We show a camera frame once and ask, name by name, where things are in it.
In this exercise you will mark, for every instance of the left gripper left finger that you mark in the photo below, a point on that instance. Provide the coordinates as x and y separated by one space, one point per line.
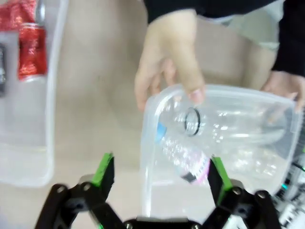
104 174

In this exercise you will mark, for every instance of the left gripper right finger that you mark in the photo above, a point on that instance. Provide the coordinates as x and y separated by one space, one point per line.
218 176

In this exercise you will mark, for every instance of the crushed clear plastic bottle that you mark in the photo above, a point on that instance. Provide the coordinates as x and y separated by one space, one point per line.
243 164

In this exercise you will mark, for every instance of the clear bottle blue cap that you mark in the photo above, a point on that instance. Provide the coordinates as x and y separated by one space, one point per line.
181 157

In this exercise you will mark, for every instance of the small clear plastic container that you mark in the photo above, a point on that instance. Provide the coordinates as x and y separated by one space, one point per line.
250 107

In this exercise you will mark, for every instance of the red can silver lid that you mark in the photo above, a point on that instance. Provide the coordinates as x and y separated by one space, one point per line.
32 52

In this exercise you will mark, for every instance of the black can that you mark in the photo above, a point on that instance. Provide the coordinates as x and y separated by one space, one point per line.
2 71

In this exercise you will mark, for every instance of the silver crushed can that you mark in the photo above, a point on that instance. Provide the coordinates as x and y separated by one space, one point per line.
41 12

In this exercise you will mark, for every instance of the person's left forearm black sleeve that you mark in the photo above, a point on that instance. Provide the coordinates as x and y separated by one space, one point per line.
293 35

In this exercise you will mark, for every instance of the person's left hand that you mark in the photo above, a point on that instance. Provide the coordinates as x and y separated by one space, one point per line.
288 86

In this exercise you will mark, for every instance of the person's right hand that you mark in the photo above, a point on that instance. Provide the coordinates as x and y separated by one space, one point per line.
166 52

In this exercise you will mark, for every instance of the large clear plastic container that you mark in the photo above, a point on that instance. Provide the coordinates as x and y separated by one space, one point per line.
28 133

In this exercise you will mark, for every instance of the person's black top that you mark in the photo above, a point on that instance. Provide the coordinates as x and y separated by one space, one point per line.
214 7

